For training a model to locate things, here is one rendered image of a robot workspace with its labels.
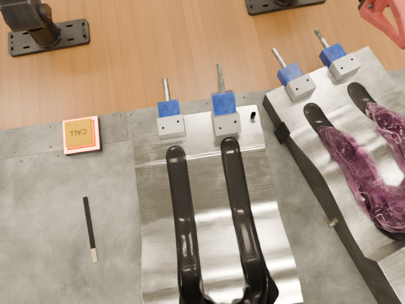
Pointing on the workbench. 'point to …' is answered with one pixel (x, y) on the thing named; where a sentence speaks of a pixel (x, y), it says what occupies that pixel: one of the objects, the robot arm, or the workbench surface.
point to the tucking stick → (90, 230)
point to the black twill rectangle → (282, 133)
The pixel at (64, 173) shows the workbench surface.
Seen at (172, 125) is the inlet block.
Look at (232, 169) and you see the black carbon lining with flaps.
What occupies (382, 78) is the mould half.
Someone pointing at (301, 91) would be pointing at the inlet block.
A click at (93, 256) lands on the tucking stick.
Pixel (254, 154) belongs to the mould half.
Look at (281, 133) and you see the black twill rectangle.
